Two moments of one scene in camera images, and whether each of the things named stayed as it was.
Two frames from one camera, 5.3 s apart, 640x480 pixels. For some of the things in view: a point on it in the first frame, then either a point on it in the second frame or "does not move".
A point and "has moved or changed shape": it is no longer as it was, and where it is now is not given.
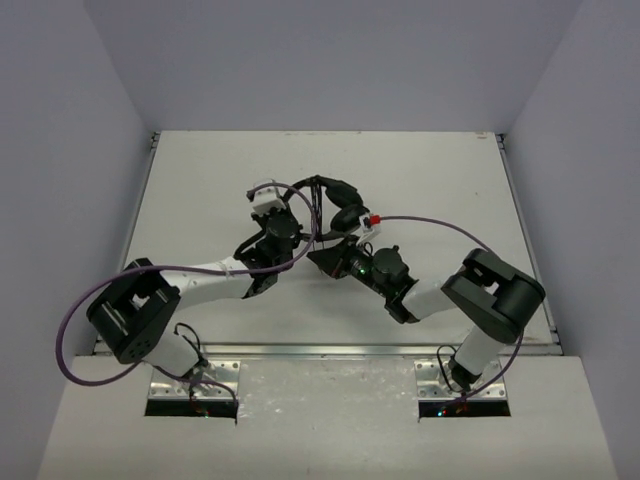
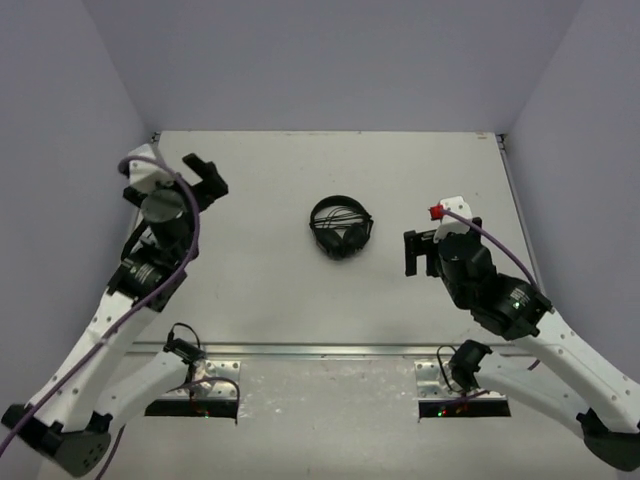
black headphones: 340,195 has moved or changed shape
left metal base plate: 163,386 does not move
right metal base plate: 434,380 does not move
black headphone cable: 316,191 -> 339,217
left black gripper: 273,220 -> 209,181
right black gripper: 333,261 -> 416,245
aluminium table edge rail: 354,349 does not move
